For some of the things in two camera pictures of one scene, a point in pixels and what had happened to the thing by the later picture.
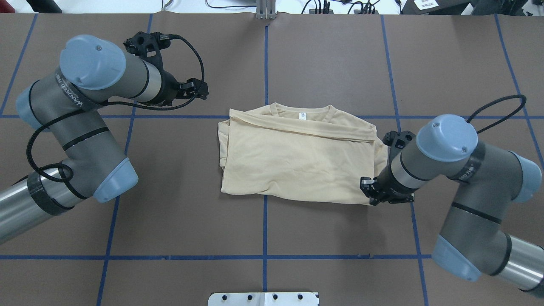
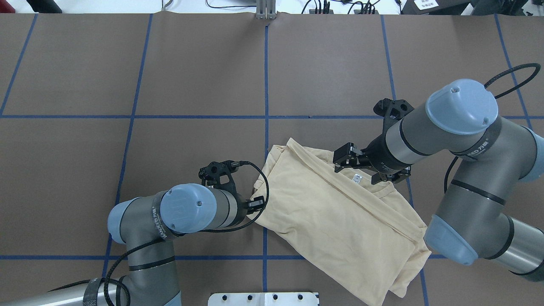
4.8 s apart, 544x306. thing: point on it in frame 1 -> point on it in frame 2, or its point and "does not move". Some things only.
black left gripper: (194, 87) -> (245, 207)
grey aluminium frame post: (266, 9) does not move
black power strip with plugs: (368, 9) does not move
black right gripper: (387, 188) -> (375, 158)
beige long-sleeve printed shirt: (316, 152) -> (361, 236)
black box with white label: (457, 7) does not move
